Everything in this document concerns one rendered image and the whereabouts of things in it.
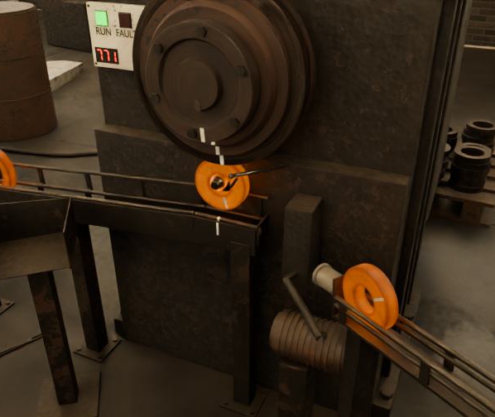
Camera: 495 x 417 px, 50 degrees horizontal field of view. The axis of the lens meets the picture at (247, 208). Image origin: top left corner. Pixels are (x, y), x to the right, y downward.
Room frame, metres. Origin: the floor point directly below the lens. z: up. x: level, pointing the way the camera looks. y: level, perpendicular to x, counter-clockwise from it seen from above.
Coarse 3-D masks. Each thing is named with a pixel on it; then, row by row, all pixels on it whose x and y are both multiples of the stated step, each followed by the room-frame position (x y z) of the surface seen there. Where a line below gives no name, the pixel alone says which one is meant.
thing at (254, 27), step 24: (168, 0) 1.32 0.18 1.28; (192, 0) 1.29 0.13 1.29; (216, 0) 1.27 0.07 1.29; (240, 0) 1.24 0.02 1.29; (168, 24) 1.30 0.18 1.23; (240, 24) 1.22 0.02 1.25; (264, 24) 1.22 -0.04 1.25; (144, 48) 1.35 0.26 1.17; (264, 48) 1.20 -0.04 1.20; (144, 72) 1.35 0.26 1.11; (264, 72) 1.20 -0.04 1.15; (288, 72) 1.20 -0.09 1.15; (264, 96) 1.20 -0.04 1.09; (288, 96) 1.20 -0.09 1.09; (264, 120) 1.20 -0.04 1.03; (192, 144) 1.30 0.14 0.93; (216, 144) 1.25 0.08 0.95; (240, 144) 1.24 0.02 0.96
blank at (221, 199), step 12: (204, 168) 1.32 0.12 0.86; (216, 168) 1.31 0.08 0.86; (228, 168) 1.29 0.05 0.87; (240, 168) 1.30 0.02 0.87; (204, 180) 1.32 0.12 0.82; (228, 180) 1.29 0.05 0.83; (240, 180) 1.28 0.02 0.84; (204, 192) 1.32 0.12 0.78; (216, 192) 1.31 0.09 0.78; (228, 192) 1.29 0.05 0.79; (240, 192) 1.28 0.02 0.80; (216, 204) 1.31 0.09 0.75; (228, 204) 1.29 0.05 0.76
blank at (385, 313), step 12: (360, 264) 1.00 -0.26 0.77; (348, 276) 0.99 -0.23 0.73; (360, 276) 0.96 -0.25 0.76; (372, 276) 0.93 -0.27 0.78; (384, 276) 0.93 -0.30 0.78; (348, 288) 0.99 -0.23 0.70; (360, 288) 0.98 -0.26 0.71; (372, 288) 0.92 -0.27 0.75; (384, 288) 0.91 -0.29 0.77; (348, 300) 0.99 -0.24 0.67; (360, 300) 0.97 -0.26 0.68; (384, 300) 0.89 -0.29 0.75; (396, 300) 0.90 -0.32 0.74; (372, 312) 0.92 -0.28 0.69; (384, 312) 0.89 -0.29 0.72; (396, 312) 0.89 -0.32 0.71; (384, 324) 0.88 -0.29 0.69
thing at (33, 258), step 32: (0, 224) 1.36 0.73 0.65; (32, 224) 1.38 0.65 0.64; (64, 224) 1.40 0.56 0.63; (0, 256) 1.28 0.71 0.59; (32, 256) 1.27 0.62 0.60; (64, 256) 1.26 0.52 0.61; (32, 288) 1.25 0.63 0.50; (64, 352) 1.26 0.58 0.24; (64, 384) 1.26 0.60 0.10; (96, 384) 1.34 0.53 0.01; (64, 416) 1.20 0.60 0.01; (96, 416) 1.20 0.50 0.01
